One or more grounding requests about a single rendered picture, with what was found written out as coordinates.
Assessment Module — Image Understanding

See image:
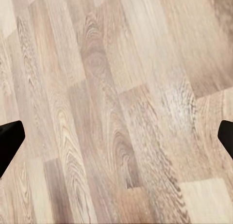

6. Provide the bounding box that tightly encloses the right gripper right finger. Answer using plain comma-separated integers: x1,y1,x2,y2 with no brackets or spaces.
217,120,233,159

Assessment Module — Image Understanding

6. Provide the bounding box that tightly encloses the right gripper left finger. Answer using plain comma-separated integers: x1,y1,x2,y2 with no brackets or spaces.
0,120,25,179

